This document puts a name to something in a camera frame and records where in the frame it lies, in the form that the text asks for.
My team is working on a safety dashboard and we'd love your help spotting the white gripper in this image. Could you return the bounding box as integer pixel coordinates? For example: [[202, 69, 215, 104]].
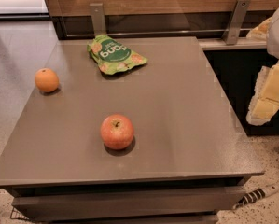
[[246, 8, 279, 126]]

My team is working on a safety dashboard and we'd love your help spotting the orange fruit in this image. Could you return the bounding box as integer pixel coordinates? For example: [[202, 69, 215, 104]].
[[35, 68, 59, 92]]

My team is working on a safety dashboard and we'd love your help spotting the grey table cabinet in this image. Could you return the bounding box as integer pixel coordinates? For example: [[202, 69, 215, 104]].
[[0, 37, 263, 224]]

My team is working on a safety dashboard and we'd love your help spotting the green snack bag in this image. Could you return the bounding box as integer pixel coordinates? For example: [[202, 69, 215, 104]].
[[87, 35, 147, 75]]

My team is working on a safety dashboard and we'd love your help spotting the red apple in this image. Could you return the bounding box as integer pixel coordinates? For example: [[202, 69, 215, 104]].
[[100, 114, 134, 150]]

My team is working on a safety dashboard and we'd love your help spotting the right metal bracket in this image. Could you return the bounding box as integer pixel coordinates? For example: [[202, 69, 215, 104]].
[[222, 0, 251, 45]]

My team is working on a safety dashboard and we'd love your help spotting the metal bracket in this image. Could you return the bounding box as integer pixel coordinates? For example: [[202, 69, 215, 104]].
[[90, 3, 106, 35], [222, 0, 251, 45]]

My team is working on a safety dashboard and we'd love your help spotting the left metal bracket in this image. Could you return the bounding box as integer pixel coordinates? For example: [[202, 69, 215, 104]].
[[90, 3, 106, 35]]

